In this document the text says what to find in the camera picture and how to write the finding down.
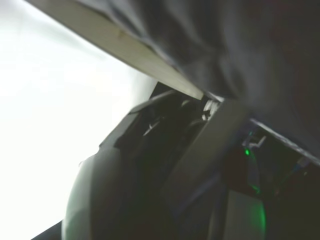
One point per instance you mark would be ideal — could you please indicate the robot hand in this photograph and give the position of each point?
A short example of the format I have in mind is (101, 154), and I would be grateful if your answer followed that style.
(140, 180)

